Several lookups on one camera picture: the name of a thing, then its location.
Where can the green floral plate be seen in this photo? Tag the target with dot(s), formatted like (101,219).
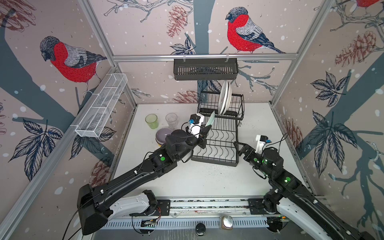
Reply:
(211,119)

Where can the clear glass cup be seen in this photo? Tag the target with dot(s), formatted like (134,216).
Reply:
(172,120)

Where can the black round knob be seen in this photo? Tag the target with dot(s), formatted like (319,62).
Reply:
(200,229)

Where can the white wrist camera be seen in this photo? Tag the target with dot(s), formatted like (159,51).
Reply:
(261,140)
(195,124)

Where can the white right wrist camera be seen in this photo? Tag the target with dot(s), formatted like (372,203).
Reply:
(261,140)

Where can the black two-tier dish rack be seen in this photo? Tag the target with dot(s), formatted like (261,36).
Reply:
(220,148)

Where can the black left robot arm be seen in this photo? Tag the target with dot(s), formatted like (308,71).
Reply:
(94,203)

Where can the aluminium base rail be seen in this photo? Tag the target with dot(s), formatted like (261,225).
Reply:
(186,214)

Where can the white mesh wall shelf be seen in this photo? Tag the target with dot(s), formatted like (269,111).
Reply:
(99,112)

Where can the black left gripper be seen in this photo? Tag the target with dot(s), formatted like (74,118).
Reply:
(202,136)

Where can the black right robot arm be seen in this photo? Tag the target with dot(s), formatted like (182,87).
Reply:
(289,197)

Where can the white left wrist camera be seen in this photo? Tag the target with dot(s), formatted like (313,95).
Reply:
(195,124)

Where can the black hanging wall basket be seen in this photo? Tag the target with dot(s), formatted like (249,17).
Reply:
(205,69)

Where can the strawberry pattern plate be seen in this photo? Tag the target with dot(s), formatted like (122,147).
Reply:
(223,97)

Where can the lilac ceramic bowl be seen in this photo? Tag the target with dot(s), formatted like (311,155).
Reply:
(161,135)

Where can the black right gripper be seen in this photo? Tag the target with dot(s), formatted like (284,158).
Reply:
(252,151)

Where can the silver round button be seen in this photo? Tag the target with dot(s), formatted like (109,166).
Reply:
(227,223)

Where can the cream plate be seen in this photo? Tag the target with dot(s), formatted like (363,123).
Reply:
(229,97)

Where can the green glass cup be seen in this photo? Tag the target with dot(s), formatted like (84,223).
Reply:
(152,121)

